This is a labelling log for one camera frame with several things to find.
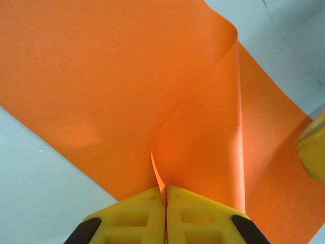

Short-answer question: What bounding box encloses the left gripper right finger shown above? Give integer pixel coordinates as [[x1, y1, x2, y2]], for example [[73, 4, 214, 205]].
[[165, 185, 271, 244]]

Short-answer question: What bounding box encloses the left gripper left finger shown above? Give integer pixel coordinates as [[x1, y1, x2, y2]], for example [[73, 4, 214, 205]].
[[63, 187, 167, 244]]

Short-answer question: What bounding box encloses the orange square paper sheet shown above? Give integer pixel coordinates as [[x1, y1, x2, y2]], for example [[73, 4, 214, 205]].
[[0, 0, 325, 244]]

